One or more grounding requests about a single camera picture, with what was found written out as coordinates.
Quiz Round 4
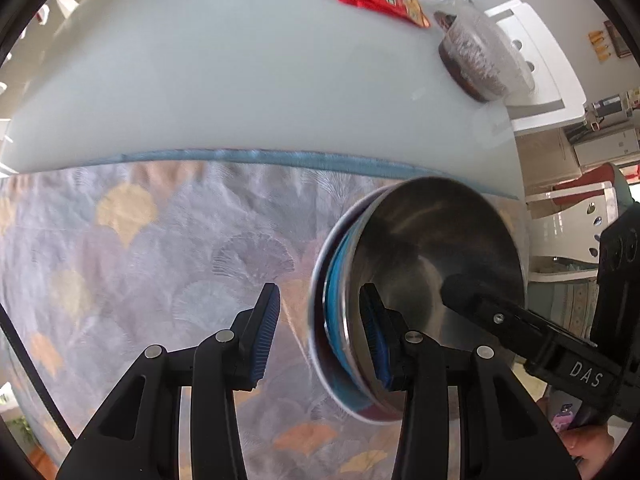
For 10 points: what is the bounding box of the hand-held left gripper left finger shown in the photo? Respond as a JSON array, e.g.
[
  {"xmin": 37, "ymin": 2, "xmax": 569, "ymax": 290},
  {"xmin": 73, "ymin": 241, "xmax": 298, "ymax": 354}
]
[{"xmin": 56, "ymin": 282, "xmax": 282, "ymax": 480}]

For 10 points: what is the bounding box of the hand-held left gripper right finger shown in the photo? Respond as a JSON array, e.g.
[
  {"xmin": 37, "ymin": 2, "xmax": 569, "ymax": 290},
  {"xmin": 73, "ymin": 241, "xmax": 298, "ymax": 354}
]
[{"xmin": 359, "ymin": 282, "xmax": 583, "ymax": 480}]

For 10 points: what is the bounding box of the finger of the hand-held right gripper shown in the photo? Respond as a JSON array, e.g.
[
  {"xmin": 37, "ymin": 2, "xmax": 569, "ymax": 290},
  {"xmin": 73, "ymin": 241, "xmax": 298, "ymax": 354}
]
[{"xmin": 442, "ymin": 274, "xmax": 598, "ymax": 361}]

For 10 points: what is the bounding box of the pink patterned bowl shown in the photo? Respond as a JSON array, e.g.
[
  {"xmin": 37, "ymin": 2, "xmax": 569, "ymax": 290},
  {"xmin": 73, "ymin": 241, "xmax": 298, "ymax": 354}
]
[{"xmin": 310, "ymin": 180, "xmax": 526, "ymax": 426}]

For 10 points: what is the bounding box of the person's right hand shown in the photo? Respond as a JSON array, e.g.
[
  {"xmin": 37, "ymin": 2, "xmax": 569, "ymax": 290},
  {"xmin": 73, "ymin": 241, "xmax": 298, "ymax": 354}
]
[{"xmin": 560, "ymin": 422, "xmax": 617, "ymax": 468}]

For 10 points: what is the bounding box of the white chair red cushion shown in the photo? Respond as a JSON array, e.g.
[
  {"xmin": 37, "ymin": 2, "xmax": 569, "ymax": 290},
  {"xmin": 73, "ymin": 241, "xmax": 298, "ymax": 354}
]
[{"xmin": 525, "ymin": 162, "xmax": 631, "ymax": 283}]

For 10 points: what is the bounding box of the floral patterned tablecloth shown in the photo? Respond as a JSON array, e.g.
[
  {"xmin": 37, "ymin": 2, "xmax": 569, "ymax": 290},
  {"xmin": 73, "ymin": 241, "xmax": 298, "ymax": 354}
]
[{"xmin": 0, "ymin": 149, "xmax": 526, "ymax": 480}]

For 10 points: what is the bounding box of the white air conditioner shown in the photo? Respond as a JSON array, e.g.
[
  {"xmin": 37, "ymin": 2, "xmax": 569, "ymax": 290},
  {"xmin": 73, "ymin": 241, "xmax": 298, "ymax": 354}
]
[{"xmin": 572, "ymin": 127, "xmax": 640, "ymax": 168}]

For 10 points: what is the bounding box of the clear container with dark contents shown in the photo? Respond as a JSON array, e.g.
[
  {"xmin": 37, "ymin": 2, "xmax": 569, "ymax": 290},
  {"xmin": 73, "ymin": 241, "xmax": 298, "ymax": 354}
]
[{"xmin": 437, "ymin": 7, "xmax": 536, "ymax": 105}]

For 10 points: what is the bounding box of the green potted plant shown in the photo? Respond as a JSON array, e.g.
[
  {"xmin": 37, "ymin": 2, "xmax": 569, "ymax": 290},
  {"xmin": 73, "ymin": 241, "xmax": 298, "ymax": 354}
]
[{"xmin": 9, "ymin": 410, "xmax": 37, "ymax": 447}]

